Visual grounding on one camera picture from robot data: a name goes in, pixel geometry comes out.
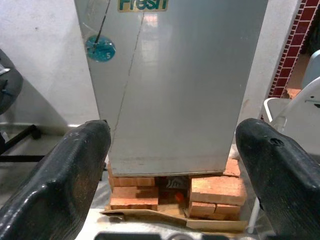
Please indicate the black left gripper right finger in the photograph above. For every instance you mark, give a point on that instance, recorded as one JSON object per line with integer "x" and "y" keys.
{"x": 282, "y": 180}

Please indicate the large red brick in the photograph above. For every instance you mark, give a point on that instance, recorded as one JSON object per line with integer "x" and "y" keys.
{"x": 217, "y": 190}

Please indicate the black box under fridge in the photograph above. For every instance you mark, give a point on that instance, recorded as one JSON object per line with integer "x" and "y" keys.
{"x": 172, "y": 186}

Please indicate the white plastic bin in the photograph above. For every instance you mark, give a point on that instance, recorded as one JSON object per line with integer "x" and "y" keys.
{"x": 273, "y": 107}

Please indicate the dark grey rounded object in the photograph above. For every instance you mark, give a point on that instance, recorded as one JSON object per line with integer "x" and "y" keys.
{"x": 10, "y": 85}

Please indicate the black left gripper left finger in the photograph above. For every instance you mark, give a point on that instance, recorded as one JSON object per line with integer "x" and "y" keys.
{"x": 57, "y": 180}

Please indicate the light blue object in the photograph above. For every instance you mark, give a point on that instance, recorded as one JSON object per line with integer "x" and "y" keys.
{"x": 312, "y": 70}

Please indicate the round teal sticker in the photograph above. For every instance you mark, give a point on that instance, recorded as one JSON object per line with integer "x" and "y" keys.
{"x": 105, "y": 53}

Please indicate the flat brown cardboard sheet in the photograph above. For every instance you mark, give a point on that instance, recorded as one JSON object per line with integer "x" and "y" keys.
{"x": 175, "y": 220}

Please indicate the fridge door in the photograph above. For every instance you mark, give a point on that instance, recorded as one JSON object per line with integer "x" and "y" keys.
{"x": 180, "y": 75}

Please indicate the white folding chair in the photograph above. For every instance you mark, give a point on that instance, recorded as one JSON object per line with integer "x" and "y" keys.
{"x": 297, "y": 110}

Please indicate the small red brick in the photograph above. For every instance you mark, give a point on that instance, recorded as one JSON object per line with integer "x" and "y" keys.
{"x": 202, "y": 208}
{"x": 228, "y": 209}

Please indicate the black metal stand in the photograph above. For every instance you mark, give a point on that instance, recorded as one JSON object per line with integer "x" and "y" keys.
{"x": 17, "y": 140}

